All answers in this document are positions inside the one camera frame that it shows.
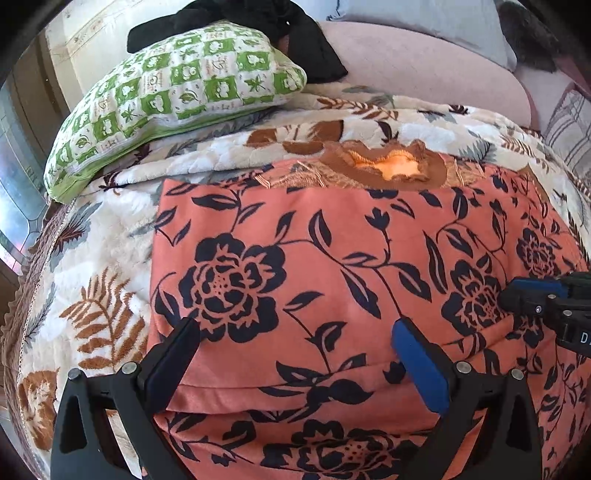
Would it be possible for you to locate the dark furry cloth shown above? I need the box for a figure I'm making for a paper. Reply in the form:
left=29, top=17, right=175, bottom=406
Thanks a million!
left=499, top=0, right=573, bottom=75

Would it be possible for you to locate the orange floral garment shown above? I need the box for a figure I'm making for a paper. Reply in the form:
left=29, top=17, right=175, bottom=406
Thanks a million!
left=148, top=143, right=587, bottom=480

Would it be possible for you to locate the grey blue pillow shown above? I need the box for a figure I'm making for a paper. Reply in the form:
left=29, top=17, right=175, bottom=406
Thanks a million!
left=330, top=0, right=518, bottom=72

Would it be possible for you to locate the black cloth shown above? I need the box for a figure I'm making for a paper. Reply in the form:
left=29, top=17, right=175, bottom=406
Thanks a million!
left=127, top=0, right=349, bottom=84

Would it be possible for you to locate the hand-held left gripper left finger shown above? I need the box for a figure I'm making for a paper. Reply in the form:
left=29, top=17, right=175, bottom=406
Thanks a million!
left=51, top=316, right=201, bottom=480

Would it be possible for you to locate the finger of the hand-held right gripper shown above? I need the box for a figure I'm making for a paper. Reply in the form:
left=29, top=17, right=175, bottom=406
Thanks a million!
left=499, top=287, right=561, bottom=317
left=512, top=277, right=571, bottom=299

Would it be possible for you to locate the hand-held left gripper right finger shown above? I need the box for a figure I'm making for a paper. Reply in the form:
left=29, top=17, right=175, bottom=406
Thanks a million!
left=392, top=318, right=543, bottom=480

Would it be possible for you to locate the wooden window frame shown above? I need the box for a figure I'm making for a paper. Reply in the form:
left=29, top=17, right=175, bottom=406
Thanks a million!
left=9, top=34, right=70, bottom=139

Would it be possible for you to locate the pink bolster cushion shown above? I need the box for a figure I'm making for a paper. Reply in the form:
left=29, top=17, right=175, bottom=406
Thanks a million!
left=316, top=19, right=539, bottom=132

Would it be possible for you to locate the green patterned pillow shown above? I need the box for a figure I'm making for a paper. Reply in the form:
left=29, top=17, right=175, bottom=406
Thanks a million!
left=44, top=21, right=308, bottom=204

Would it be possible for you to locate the patterned glass window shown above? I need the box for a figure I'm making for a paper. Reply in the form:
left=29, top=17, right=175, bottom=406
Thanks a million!
left=0, top=99, right=47, bottom=268

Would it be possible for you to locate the leaf print blanket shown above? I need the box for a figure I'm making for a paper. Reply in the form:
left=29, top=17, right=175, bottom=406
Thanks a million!
left=0, top=85, right=591, bottom=480

